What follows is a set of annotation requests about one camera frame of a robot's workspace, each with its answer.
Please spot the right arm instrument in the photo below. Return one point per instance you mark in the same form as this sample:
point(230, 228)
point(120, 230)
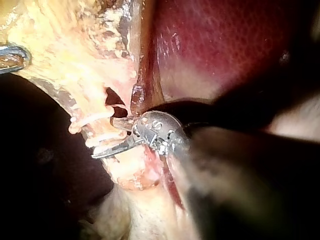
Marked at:
point(157, 130)

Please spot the right arm instrument jaw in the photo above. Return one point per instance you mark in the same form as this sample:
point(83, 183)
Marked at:
point(123, 123)
point(117, 148)

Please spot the pale fatty tissue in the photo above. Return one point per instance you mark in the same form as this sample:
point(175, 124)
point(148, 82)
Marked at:
point(132, 175)
point(150, 215)

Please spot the gallbladder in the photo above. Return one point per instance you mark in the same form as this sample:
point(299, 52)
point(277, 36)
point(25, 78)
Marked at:
point(62, 45)

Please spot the dark red liver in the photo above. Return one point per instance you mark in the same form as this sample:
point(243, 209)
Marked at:
point(225, 50)

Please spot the left arm instrument jaw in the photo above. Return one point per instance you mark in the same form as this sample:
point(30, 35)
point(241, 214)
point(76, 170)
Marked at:
point(26, 56)

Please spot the dark right arm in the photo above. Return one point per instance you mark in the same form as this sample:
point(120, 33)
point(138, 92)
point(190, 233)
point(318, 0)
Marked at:
point(250, 180)

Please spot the thin tube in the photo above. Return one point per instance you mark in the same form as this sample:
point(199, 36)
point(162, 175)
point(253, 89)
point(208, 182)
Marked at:
point(172, 181)
point(101, 130)

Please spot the white clip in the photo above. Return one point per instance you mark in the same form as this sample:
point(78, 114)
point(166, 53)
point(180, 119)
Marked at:
point(86, 122)
point(100, 140)

